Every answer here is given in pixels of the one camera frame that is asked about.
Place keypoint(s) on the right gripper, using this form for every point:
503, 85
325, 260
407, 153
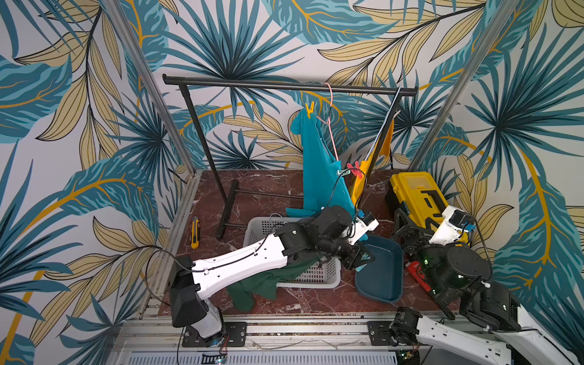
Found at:
414, 233

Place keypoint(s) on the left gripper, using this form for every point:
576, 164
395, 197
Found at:
354, 259

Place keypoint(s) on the dark green t-shirt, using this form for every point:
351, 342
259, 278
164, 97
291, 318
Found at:
264, 284

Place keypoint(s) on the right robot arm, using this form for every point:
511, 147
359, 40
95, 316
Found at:
455, 272

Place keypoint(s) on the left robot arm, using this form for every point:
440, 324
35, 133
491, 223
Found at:
332, 232

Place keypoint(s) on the grey perforated plastic basket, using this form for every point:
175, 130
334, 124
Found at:
321, 275

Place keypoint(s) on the yellow black toolbox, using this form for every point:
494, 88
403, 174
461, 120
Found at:
419, 196

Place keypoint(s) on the dark teal plastic tray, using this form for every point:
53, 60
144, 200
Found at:
382, 280

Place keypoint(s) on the red pipe wrench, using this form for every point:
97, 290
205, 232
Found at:
414, 270

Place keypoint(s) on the pink red clothespin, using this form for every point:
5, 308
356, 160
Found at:
355, 170

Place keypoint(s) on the yellow t-shirt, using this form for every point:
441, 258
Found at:
383, 150

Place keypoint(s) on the turquoise printed t-shirt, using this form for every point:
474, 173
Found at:
322, 185

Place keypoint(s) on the beige pink clothespin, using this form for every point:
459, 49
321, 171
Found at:
396, 114

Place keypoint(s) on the black clothes rack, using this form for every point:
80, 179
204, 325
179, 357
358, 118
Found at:
229, 198

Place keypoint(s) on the yellow clothespin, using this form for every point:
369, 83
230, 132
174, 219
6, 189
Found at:
309, 108

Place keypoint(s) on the yellow utility knife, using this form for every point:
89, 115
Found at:
195, 233

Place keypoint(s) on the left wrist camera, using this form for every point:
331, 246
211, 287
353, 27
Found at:
363, 224

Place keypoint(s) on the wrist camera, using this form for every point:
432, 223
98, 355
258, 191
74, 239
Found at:
456, 223
363, 224

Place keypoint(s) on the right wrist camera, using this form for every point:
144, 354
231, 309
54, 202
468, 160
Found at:
456, 223

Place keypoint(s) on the pale blue wire hanger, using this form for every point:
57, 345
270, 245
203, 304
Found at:
386, 122

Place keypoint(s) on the pink wire hanger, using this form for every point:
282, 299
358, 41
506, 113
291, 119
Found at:
328, 122

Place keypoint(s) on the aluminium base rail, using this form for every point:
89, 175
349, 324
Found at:
264, 333

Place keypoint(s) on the left aluminium frame post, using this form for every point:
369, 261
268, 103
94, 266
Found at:
122, 26

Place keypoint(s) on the aluminium frame post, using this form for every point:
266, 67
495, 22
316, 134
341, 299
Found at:
122, 26
476, 58

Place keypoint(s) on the right aluminium frame post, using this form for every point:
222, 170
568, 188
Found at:
476, 58

